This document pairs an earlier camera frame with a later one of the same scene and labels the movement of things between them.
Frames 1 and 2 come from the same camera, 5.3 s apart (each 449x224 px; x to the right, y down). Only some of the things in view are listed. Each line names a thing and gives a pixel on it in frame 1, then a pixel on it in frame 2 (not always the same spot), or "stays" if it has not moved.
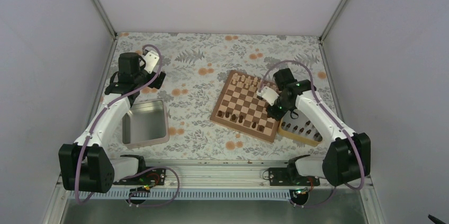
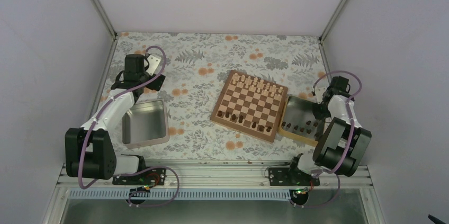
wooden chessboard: [240, 109] stays
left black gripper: [159, 81] stays
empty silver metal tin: [145, 124] stays
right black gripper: [277, 116] to [317, 114]
